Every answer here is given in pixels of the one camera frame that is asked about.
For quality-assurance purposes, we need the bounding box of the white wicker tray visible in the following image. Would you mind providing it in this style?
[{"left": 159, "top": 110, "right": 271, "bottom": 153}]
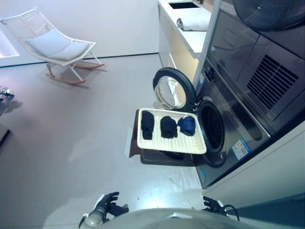
[{"left": 137, "top": 107, "right": 207, "bottom": 155}]

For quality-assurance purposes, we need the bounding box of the blue white energy label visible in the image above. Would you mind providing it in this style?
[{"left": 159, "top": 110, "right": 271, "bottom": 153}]
[{"left": 232, "top": 139, "right": 251, "bottom": 157}]

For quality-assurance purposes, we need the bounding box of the long black garment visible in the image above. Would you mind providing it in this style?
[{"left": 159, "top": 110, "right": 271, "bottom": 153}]
[{"left": 141, "top": 111, "right": 155, "bottom": 140}]

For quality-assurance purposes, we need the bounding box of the blue garment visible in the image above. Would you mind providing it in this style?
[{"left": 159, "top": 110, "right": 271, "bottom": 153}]
[{"left": 177, "top": 116, "right": 196, "bottom": 136}]

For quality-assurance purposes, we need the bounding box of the dark brown stool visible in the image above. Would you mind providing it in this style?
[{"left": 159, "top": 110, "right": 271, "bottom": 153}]
[{"left": 128, "top": 109, "right": 197, "bottom": 166}]

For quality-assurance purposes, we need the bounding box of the grey chair cushion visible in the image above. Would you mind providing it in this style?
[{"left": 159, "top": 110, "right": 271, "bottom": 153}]
[{"left": 25, "top": 30, "right": 88, "bottom": 60}]

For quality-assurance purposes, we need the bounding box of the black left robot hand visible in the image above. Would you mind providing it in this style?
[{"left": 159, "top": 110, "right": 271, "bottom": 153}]
[{"left": 96, "top": 192, "right": 129, "bottom": 217}]

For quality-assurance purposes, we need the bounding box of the short black garment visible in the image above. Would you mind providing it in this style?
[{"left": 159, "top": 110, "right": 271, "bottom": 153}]
[{"left": 160, "top": 116, "right": 178, "bottom": 139}]

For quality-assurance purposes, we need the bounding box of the white folded towel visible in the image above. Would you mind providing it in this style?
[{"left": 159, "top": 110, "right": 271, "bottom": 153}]
[{"left": 176, "top": 10, "right": 212, "bottom": 31}]

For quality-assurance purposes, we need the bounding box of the round glass washer door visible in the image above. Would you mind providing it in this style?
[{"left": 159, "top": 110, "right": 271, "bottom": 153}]
[{"left": 152, "top": 67, "right": 198, "bottom": 111}]

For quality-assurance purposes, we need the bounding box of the white rocking chair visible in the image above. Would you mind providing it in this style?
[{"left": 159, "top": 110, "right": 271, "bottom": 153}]
[{"left": 0, "top": 7, "right": 107, "bottom": 86}]

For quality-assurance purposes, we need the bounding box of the idle silver humanoid robot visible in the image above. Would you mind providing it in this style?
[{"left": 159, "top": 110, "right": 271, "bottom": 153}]
[{"left": 0, "top": 85, "right": 15, "bottom": 103}]

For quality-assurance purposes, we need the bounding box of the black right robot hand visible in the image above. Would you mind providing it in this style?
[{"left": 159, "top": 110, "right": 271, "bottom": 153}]
[{"left": 202, "top": 196, "right": 229, "bottom": 217}]

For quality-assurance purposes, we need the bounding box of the black sink basin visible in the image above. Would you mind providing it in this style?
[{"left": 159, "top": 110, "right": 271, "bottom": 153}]
[{"left": 168, "top": 1, "right": 202, "bottom": 10}]

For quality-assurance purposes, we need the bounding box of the white counter cabinet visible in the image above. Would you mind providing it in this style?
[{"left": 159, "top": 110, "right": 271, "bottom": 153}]
[{"left": 157, "top": 0, "right": 215, "bottom": 79}]

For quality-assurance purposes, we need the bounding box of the white cabinet side panel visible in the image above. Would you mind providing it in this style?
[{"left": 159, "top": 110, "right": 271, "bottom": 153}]
[{"left": 204, "top": 121, "right": 305, "bottom": 208}]

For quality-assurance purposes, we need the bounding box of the black wall edge strip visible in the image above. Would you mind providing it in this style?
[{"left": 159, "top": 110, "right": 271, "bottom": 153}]
[{"left": 0, "top": 128, "right": 11, "bottom": 146}]

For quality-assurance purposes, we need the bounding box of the silver robot torso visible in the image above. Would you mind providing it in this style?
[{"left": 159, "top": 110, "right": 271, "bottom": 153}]
[{"left": 100, "top": 208, "right": 241, "bottom": 229}]

